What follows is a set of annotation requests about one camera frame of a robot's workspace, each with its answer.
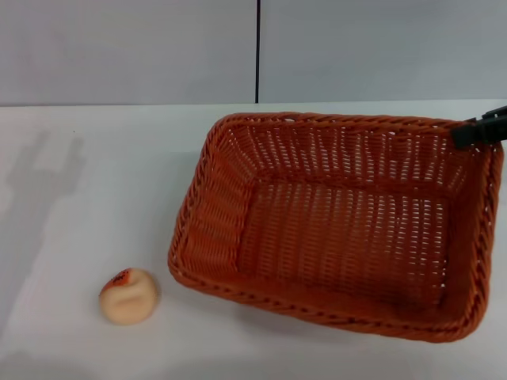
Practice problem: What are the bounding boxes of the peach toy with red patch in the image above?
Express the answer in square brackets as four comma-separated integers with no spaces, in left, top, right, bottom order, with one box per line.
[98,267,162,326]

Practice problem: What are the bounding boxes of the orange woven wicker basket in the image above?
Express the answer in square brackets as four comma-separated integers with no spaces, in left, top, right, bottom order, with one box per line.
[166,112,505,344]

